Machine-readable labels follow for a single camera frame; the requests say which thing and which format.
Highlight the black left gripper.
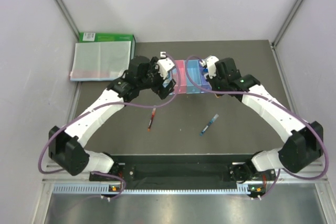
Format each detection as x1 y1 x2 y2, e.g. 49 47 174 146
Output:
138 57 175 99

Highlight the sky blue drawer bin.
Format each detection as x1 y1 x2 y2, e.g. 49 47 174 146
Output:
186 60 202 94

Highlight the red gel pen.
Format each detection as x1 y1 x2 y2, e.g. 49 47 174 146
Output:
148 108 156 132

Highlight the pink drawer bin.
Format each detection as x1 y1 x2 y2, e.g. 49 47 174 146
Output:
171 60 187 94

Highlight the blue gel pen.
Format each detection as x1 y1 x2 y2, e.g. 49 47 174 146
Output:
199 114 219 136

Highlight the translucent mesh zipper pouch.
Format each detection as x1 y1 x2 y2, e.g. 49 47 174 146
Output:
70 41 134 81

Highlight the purple drawer bin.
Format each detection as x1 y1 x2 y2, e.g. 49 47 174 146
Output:
199 66 212 90

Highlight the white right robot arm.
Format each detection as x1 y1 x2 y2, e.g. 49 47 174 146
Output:
200 56 324 180

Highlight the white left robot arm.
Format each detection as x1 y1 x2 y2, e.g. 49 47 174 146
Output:
48 56 177 180

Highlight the green file box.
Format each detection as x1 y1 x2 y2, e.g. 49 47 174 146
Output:
79 32 136 53

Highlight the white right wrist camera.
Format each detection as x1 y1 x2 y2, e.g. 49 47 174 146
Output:
199 56 219 79

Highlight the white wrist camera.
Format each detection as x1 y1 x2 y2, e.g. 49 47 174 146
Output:
157 51 175 80
199 56 219 79

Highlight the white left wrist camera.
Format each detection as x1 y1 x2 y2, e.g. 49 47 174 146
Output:
157 51 175 80

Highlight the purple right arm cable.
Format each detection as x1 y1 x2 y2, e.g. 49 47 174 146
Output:
185 55 330 200

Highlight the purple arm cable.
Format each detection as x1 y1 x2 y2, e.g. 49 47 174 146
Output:
185 55 330 200
38 52 183 199

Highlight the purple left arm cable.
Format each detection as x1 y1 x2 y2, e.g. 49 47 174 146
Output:
38 52 183 199

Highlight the aluminium frame rail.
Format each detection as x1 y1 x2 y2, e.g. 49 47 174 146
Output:
39 161 330 196

